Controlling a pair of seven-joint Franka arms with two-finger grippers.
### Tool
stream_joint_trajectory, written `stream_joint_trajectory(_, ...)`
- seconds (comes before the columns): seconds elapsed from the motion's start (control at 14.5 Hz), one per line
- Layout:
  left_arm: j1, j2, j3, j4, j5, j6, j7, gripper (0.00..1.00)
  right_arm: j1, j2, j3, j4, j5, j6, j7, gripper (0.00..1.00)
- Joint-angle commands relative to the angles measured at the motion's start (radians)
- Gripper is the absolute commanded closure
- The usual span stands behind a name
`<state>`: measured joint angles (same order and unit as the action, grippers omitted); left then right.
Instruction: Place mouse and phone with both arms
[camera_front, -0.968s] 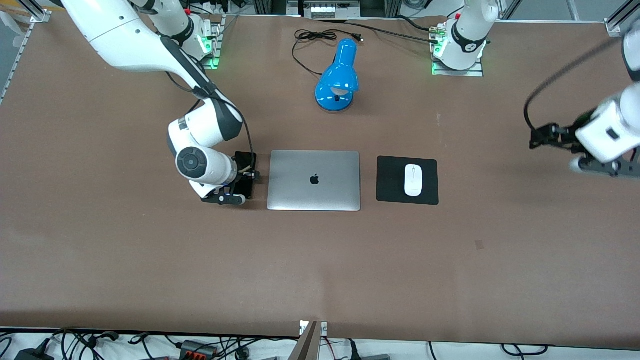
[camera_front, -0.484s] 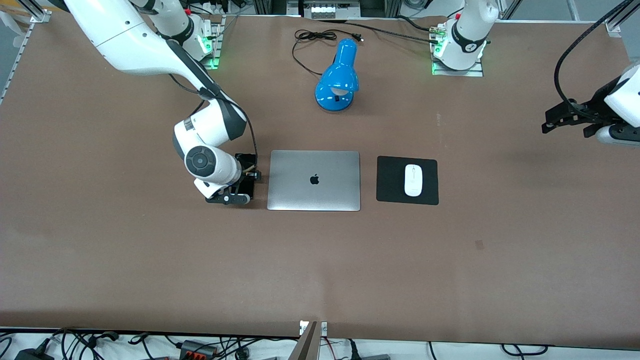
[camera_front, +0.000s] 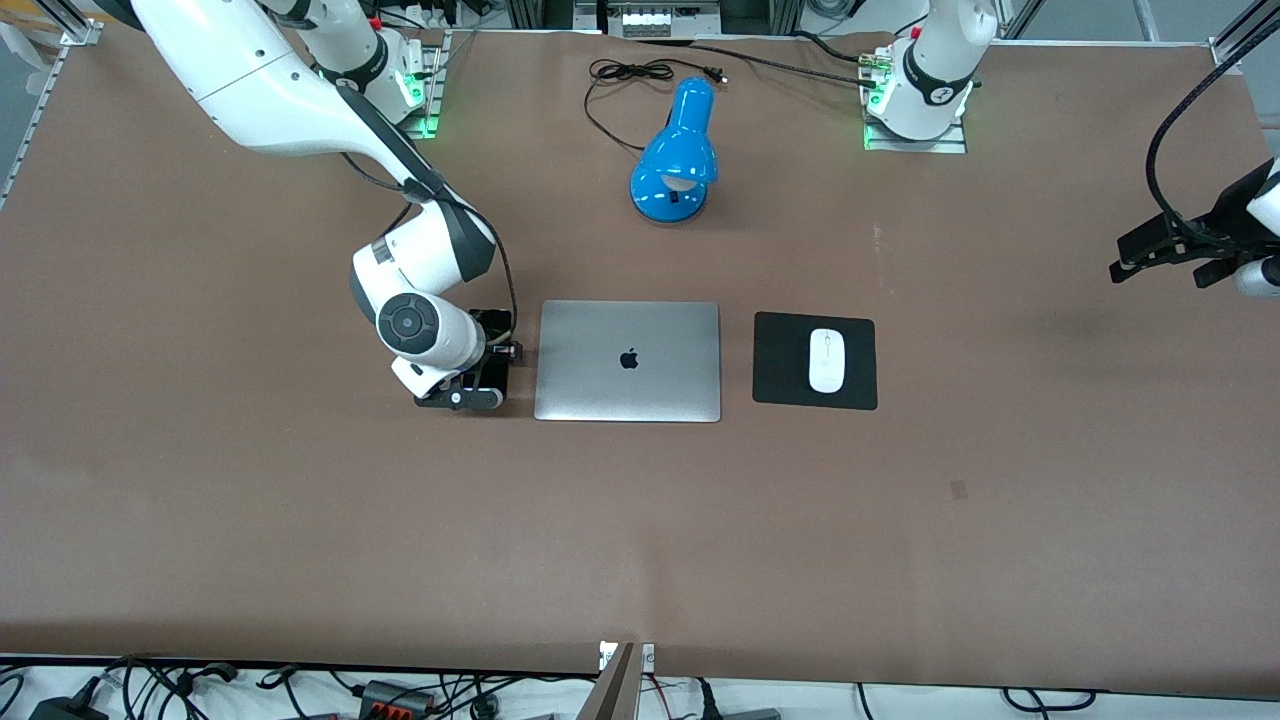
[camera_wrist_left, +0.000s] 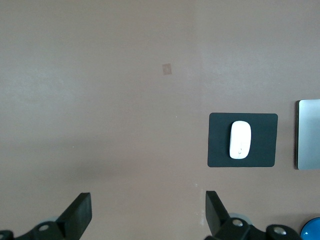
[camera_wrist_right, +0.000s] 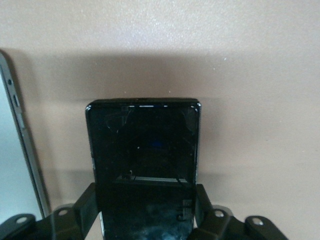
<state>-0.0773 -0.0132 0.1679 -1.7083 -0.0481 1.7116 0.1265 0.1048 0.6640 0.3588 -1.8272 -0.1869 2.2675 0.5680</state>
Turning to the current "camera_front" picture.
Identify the small metal stand bracket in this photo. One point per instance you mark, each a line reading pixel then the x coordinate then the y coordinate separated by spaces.
pixel 648 657

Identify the black mouse pad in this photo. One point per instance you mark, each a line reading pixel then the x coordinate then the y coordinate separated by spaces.
pixel 780 362

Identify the white power strip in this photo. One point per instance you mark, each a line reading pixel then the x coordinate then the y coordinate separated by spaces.
pixel 665 22

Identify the black smartphone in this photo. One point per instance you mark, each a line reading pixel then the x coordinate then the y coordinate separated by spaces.
pixel 496 325

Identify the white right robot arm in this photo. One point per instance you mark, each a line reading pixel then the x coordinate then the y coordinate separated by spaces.
pixel 260 90

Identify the aluminium right arm base plate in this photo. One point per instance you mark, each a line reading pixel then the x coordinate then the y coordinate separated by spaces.
pixel 428 122

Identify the grey camera stand pole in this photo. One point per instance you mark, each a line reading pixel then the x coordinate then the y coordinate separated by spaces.
pixel 615 695

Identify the grey box with orange connectors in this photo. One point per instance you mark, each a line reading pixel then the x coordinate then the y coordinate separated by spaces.
pixel 395 698

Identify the silver closed laptop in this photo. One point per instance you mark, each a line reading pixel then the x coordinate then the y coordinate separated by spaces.
pixel 628 390

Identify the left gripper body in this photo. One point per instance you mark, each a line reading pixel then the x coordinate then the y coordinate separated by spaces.
pixel 1226 214

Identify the blue desk lamp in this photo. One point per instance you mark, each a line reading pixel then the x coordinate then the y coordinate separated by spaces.
pixel 680 150

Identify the metal table corner bracket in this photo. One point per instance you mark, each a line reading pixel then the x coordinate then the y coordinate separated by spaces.
pixel 82 36
pixel 1222 52

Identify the white computer mouse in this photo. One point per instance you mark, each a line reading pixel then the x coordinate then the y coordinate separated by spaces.
pixel 827 360

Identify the black power adapter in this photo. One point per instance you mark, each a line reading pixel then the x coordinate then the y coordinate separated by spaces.
pixel 65 708

